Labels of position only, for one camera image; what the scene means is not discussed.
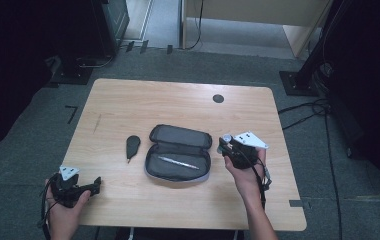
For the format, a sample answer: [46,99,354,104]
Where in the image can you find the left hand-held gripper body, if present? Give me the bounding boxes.
[49,165,86,209]

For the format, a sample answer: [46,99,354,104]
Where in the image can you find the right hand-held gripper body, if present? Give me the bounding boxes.
[227,130,270,170]

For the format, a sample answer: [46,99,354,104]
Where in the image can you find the black pencil case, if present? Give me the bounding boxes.
[143,123,214,184]

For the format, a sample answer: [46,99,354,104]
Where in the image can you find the silver pen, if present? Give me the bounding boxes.
[157,155,201,171]

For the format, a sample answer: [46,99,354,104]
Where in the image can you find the person's left hand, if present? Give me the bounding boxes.
[45,179,92,234]

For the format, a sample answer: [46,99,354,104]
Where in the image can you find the person's right hand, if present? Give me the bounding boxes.
[223,147,268,202]

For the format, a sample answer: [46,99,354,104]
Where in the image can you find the black teardrop-shaped tool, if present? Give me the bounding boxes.
[125,134,142,164]

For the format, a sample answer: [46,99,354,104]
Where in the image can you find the black slanted stand with base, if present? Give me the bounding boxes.
[279,0,349,98]

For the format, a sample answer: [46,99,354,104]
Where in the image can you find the light wooden cabinet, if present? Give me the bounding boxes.
[180,0,334,60]

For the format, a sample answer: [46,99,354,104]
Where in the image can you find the dark curtain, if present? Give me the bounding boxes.
[0,0,102,157]
[321,0,380,209]

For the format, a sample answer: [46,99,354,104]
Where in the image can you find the black cabinet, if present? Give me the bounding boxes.
[89,0,131,58]

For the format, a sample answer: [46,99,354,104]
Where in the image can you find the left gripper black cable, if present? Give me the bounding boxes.
[37,174,61,240]

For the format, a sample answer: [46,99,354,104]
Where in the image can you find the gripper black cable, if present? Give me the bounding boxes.
[37,174,61,240]
[241,146,274,210]

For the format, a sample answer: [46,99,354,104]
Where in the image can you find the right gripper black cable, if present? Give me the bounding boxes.
[241,146,274,210]

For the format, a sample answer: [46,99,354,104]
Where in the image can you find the black looped floor cables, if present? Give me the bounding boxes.
[277,97,333,131]

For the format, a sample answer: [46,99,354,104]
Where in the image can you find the long black floor cable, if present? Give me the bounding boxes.
[323,111,344,240]

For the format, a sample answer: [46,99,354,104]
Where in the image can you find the black stand with base plate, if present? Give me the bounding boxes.
[45,49,116,86]

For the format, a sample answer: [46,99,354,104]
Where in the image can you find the thin hanging black cable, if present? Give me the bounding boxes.
[183,0,206,51]

